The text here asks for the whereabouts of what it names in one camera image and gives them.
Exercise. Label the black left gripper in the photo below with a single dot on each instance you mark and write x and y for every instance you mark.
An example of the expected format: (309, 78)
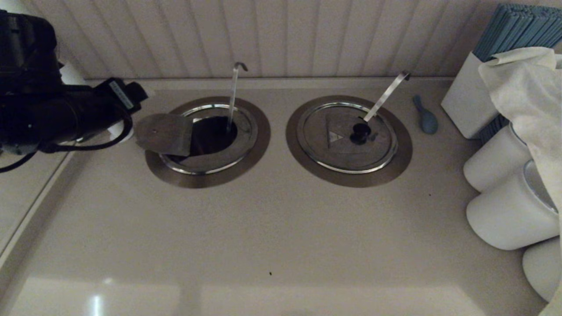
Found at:
(114, 98)

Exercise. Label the steel hinged lid black knob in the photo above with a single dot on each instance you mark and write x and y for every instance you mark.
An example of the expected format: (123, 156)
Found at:
(333, 153)
(162, 131)

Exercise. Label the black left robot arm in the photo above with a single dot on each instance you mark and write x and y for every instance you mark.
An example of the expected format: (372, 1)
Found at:
(35, 118)

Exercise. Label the small blue spoon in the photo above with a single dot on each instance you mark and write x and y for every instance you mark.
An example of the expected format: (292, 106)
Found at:
(428, 122)

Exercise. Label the round bronze well rim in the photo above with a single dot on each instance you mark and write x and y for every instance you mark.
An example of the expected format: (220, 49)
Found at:
(351, 181)
(206, 181)

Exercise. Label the white holder box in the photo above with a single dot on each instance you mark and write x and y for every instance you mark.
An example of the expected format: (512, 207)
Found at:
(466, 101)

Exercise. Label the blue ribbed pack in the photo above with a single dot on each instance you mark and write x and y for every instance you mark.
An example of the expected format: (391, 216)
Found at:
(492, 130)

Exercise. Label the white cylinder container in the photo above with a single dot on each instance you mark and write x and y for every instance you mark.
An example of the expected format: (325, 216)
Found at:
(542, 268)
(492, 163)
(505, 216)

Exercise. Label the white crumpled cloth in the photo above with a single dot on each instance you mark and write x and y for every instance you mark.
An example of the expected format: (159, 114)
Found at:
(528, 96)

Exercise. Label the thick white post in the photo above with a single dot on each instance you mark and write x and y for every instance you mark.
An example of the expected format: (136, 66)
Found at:
(72, 74)

